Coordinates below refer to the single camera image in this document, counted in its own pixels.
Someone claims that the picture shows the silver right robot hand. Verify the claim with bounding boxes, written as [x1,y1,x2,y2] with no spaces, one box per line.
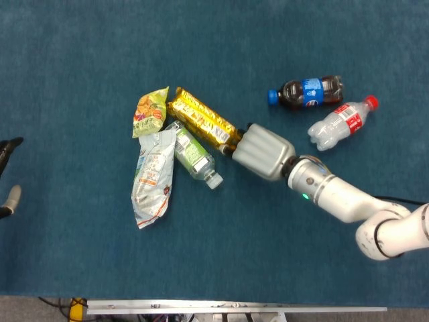
[217,123,296,182]

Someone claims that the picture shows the cola bottle blue cap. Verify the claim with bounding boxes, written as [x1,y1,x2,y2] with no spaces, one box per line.
[267,75,345,111]

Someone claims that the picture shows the clear bottle green label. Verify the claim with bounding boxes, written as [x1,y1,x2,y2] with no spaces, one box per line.
[166,121,224,191]

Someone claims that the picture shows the clear bottle red label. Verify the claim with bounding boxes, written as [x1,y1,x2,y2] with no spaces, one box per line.
[307,95,380,152]

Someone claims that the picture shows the gold foil biscuit package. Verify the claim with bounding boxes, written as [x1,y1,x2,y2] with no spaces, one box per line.
[166,86,244,154]

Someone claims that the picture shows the white snack bag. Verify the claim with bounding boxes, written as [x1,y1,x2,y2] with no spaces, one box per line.
[130,129,178,230]

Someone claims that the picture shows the yellow green snack bag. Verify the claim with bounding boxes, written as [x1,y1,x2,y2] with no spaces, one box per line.
[131,85,170,139]

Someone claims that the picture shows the blue felt table cloth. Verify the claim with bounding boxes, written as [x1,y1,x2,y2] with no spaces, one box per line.
[0,0,429,308]

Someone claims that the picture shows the yellow plastic part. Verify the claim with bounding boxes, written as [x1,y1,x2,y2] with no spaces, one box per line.
[69,297,88,322]

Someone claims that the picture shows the aluminium rail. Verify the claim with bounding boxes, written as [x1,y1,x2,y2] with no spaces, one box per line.
[86,299,388,315]

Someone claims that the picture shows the black floor cables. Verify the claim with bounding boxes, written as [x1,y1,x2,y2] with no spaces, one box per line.
[38,297,71,318]

